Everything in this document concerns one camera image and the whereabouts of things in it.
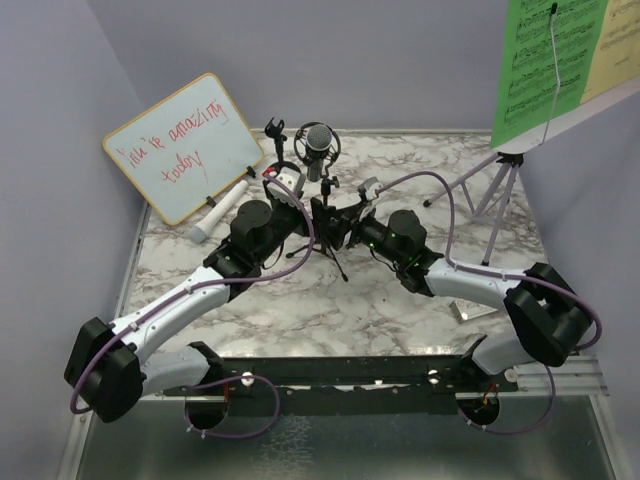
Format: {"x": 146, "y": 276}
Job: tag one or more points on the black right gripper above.
{"x": 345, "y": 218}

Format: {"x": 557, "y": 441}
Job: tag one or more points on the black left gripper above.
{"x": 320, "y": 217}

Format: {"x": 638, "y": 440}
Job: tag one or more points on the black tripod mic stand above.
{"x": 326, "y": 220}

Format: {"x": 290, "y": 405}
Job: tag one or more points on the black condenser microphone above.
{"x": 318, "y": 147}

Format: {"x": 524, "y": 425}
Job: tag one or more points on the black round-base mic stand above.
{"x": 274, "y": 131}

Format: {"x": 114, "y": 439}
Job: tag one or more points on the white handheld microphone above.
{"x": 201, "y": 230}

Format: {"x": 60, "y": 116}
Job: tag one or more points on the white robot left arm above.
{"x": 112, "y": 365}

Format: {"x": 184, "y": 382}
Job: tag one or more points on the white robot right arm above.
{"x": 547, "y": 320}

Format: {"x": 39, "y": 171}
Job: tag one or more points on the lilac music stand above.
{"x": 510, "y": 156}

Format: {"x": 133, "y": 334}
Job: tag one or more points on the small silver box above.
{"x": 465, "y": 311}

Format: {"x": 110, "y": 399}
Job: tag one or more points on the yellow-framed whiteboard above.
{"x": 185, "y": 149}

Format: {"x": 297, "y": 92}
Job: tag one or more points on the green sheet music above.
{"x": 546, "y": 58}

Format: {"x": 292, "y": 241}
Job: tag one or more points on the yellow sheet music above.
{"x": 616, "y": 55}

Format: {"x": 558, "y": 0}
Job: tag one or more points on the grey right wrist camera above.
{"x": 368, "y": 190}

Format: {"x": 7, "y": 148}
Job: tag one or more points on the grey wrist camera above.
{"x": 368, "y": 190}
{"x": 289, "y": 185}

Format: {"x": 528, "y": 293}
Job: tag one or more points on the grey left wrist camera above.
{"x": 289, "y": 185}

